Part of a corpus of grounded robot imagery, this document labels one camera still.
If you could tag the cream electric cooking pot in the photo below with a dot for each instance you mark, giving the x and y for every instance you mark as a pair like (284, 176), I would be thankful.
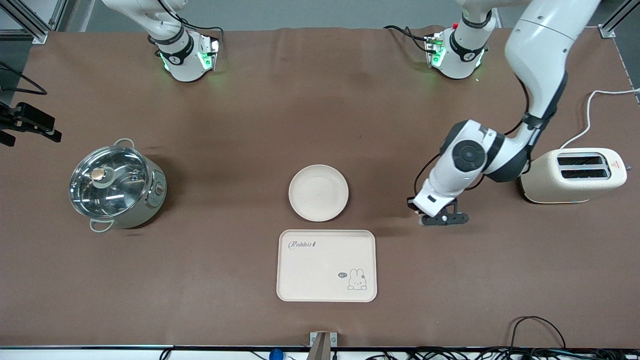
(155, 197)

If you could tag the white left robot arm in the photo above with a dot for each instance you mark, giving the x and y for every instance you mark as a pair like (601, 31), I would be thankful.
(540, 45)

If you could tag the blue round cap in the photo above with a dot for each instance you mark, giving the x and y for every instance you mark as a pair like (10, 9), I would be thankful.
(276, 355)

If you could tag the glass pot lid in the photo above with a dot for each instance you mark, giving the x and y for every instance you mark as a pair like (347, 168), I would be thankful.
(110, 185)

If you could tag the cream two-slot toaster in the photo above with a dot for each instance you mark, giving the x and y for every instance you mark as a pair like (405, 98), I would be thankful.
(570, 187)

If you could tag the brown table cover cloth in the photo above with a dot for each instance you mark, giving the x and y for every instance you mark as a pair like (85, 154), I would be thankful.
(320, 125)

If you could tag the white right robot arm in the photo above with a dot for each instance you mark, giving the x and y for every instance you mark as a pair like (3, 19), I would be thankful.
(180, 60)

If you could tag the cream rabbit print tray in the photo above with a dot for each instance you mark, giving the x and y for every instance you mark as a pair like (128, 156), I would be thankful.
(320, 265)

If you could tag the aluminium frame profile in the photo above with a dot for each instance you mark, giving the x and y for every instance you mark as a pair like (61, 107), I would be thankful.
(617, 17)
(30, 22)

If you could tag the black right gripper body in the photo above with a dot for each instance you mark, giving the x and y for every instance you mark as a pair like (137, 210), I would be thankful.
(14, 121)

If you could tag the grey metal camera bracket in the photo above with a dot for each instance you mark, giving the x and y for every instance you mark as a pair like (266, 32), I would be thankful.
(322, 345)

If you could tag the cream round plate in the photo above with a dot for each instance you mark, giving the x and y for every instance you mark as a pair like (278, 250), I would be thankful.
(318, 193)

